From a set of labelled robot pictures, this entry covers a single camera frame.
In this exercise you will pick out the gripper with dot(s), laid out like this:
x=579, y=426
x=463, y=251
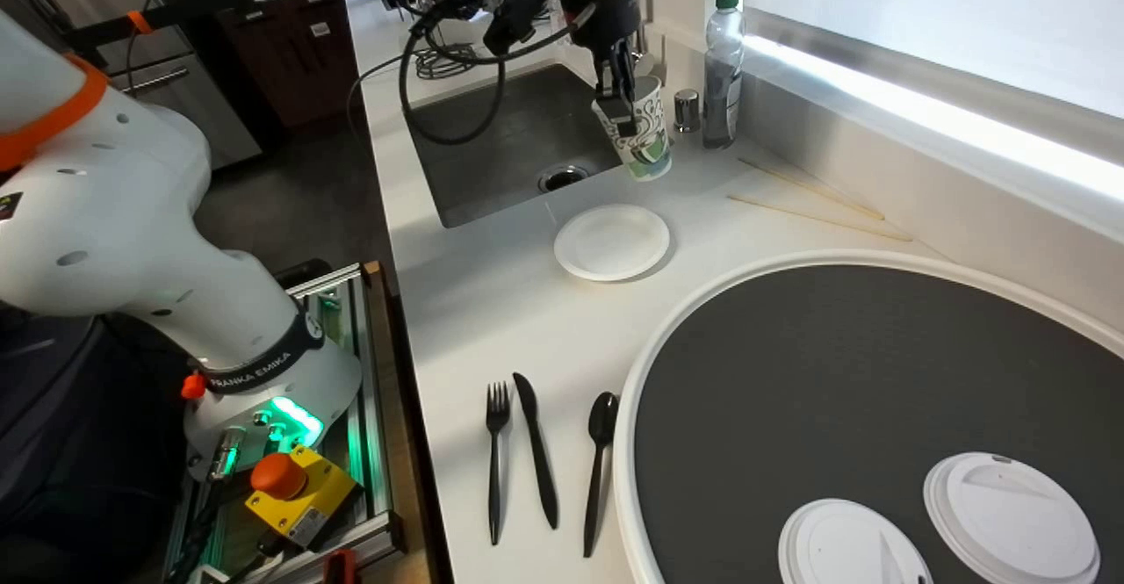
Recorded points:
x=606, y=22

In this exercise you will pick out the paper cup with green print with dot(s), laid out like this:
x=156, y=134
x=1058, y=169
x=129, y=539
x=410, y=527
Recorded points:
x=650, y=140

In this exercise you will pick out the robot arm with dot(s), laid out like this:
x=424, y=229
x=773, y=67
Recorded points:
x=114, y=215

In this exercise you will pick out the white paper plate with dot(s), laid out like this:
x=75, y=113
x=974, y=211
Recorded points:
x=611, y=242

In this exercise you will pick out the white plastic cup lid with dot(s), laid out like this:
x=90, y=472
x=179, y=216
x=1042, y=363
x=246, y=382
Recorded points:
x=1010, y=522
x=843, y=544

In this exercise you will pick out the small silver shaker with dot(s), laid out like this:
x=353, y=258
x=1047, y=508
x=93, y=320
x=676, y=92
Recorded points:
x=687, y=111

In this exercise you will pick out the clear bottle with green cap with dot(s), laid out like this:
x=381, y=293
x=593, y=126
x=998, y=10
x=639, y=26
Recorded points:
x=722, y=83

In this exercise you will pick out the steel sink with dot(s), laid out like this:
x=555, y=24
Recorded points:
x=518, y=145

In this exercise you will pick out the wooden stick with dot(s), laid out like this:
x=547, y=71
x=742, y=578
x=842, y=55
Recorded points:
x=812, y=189

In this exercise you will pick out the dark wooden cabinet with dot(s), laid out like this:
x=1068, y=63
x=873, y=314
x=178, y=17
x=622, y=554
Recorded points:
x=299, y=57

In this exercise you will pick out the round black tray white rim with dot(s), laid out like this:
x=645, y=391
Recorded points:
x=790, y=373

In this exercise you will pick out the black plastic knife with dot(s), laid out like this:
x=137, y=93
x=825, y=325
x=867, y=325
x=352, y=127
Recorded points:
x=537, y=452

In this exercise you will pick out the black plastic spoon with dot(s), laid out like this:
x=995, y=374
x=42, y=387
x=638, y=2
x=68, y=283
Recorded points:
x=600, y=470

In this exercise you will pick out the black plastic fork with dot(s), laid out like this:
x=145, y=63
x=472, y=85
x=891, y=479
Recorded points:
x=497, y=461

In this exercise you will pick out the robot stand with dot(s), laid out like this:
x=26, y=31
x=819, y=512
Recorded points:
x=373, y=408

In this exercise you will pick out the stainless steel appliance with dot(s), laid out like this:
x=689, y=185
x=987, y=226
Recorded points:
x=184, y=101

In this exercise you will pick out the yellow box with red button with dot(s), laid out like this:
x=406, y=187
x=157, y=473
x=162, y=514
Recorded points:
x=299, y=496

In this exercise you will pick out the red clamp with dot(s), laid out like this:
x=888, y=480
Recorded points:
x=341, y=568

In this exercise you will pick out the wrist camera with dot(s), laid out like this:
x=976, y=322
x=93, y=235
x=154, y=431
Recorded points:
x=520, y=6

